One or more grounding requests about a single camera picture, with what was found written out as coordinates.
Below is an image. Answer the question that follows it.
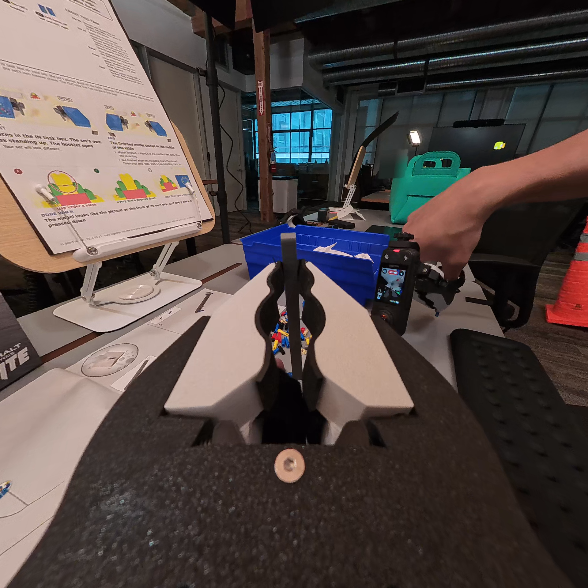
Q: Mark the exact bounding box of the lego instruction booklet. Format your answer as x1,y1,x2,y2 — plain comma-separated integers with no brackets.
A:
0,287,233,559

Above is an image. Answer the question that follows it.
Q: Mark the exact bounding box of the long grey lego beam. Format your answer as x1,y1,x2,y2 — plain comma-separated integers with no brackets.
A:
280,232,305,381

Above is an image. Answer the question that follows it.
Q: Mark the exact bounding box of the wooden post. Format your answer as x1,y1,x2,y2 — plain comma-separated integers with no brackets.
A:
252,18,274,223

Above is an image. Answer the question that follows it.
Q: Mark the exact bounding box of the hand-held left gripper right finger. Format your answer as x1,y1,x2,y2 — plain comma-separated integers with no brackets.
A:
299,259,415,445

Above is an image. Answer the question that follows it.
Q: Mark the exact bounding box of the black mesh office chair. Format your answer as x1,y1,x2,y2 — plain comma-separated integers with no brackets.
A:
465,202,585,332

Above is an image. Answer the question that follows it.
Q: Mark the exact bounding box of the white cabinet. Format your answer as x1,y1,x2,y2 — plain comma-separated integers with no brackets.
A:
271,177,299,215

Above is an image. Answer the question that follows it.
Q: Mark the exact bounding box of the silver air duct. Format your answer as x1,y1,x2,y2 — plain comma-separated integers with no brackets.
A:
307,9,588,88

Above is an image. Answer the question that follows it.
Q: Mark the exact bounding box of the teal felt bag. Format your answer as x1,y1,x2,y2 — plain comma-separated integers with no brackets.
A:
390,152,472,226

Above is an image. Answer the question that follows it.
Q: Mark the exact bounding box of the orange traffic cone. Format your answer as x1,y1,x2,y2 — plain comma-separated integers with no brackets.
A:
546,216,588,328

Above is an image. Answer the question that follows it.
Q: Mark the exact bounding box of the pile of small lego pieces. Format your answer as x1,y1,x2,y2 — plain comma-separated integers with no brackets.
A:
271,310,314,357

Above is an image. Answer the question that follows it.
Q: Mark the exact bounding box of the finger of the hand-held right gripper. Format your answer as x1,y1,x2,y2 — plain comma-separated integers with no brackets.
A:
413,292,455,319

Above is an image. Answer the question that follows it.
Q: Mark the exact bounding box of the black wall monitor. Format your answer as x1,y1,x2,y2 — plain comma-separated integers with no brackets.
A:
427,123,527,172

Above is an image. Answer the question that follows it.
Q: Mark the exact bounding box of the printed instruction sheet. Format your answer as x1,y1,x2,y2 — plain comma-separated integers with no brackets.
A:
0,0,215,256

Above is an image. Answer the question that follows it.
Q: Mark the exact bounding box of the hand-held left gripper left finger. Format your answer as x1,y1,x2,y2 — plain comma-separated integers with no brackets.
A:
164,262,286,444

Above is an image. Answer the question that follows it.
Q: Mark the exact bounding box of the blue plastic bin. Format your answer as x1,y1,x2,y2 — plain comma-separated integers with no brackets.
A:
240,224,391,307

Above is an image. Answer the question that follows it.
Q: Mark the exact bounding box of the lego set box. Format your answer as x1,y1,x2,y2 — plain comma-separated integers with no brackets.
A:
0,294,43,391

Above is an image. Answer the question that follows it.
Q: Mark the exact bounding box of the person's right hand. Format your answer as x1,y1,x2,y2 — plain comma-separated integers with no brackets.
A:
401,166,497,282

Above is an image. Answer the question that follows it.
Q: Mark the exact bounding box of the black metal pole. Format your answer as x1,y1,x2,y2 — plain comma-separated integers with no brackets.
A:
202,14,231,245

